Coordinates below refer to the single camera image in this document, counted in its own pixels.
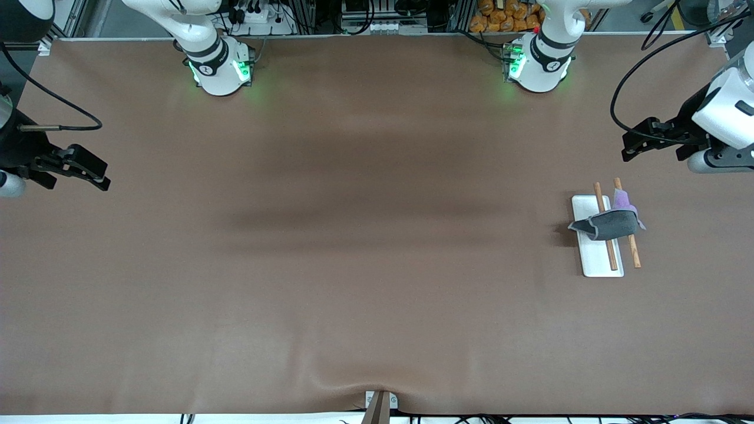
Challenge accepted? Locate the grey and purple towel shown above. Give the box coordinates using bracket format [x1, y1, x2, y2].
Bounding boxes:
[567, 188, 647, 243]

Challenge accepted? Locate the white rack with wooden rods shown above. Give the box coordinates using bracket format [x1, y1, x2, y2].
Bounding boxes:
[571, 177, 641, 278]

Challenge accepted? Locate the white power strip with plugs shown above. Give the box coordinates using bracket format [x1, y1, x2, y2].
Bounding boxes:
[227, 0, 296, 36]

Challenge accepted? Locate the white multi-socket block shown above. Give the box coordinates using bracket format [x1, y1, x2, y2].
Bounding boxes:
[342, 16, 429, 35]

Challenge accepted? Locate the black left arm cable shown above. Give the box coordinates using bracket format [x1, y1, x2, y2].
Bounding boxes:
[610, 0, 754, 146]

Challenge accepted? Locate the aluminium frame profile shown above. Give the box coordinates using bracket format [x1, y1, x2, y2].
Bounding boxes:
[53, 0, 90, 39]
[706, 0, 754, 49]

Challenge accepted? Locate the grey metal table bracket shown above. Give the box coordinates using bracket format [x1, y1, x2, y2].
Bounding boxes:
[364, 390, 399, 410]

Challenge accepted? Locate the brown tapered post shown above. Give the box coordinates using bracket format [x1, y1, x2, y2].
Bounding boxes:
[359, 390, 392, 424]

